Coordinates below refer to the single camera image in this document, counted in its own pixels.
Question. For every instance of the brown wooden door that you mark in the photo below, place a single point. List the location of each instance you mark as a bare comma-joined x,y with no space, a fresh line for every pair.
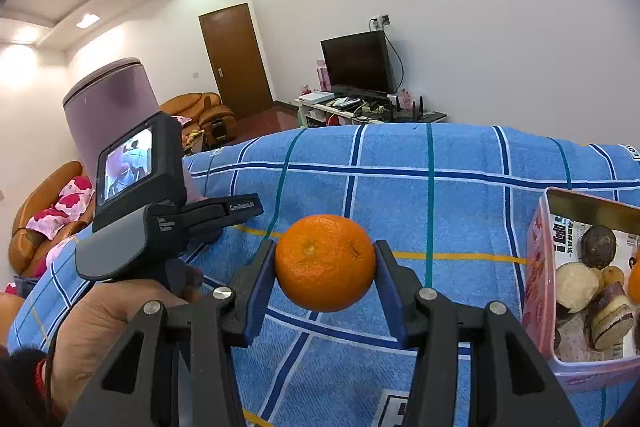
235,57

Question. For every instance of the brown leather sofa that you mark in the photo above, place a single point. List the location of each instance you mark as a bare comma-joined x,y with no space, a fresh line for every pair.
30,207

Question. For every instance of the white wall socket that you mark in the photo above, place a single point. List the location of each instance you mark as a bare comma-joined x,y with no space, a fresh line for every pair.
380,21

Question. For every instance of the purple electric kettle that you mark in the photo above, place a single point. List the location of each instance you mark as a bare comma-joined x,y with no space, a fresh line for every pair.
115,102

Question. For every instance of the white set-top box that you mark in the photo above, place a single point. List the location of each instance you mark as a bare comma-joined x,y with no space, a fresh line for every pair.
315,97

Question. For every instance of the small floral cushion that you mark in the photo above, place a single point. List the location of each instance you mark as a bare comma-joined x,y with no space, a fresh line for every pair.
182,120

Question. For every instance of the black television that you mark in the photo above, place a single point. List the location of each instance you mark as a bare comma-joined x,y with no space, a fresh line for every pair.
357,62

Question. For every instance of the person's left hand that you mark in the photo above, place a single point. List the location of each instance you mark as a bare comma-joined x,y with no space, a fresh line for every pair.
100,322

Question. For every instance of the pale yellow round fruit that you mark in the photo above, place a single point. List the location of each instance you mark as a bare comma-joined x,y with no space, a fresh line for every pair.
577,287

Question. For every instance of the pink tin box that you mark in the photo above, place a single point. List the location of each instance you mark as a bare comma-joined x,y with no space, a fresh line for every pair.
537,287

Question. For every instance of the orange leather armchair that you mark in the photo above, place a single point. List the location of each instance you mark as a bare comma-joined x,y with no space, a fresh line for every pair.
200,104

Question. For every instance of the square ceiling light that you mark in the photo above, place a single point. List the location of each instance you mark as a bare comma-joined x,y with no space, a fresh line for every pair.
87,21

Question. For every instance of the pink floral cushion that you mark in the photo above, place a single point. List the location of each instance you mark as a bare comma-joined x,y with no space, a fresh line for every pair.
75,199
45,224

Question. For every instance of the white television stand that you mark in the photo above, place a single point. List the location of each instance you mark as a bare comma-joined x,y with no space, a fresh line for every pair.
311,116

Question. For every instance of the pink gift box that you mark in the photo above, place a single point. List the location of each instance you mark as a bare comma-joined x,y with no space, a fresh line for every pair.
322,77

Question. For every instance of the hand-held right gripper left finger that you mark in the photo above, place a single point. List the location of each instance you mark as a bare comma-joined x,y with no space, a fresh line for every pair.
261,302

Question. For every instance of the purple round fruit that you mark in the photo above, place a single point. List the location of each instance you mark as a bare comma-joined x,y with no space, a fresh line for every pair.
598,247

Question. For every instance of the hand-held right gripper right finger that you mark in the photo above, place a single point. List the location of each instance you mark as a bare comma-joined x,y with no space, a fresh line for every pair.
391,307

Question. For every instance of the purple layered yam piece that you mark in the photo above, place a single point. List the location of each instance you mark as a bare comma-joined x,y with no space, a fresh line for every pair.
607,317

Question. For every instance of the blue checkered blanket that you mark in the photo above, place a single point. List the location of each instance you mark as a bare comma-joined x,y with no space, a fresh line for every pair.
450,207

